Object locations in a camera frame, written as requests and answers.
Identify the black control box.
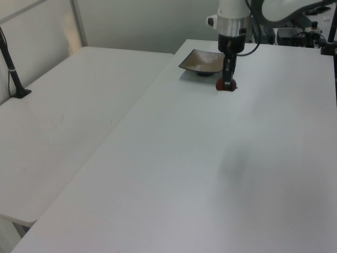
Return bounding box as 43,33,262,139
276,27,325,48

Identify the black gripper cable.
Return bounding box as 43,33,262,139
227,0,262,57

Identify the square dark ceramic plate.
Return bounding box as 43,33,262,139
178,49,226,77

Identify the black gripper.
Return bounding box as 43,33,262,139
217,33,246,91

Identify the black clamp stand pole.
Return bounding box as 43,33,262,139
319,15,337,56

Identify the grey partition frame post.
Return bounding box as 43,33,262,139
70,0,89,50

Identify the small round brown food item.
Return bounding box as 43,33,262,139
215,78,238,92

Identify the black camera stand pole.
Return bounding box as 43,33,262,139
0,26,32,100

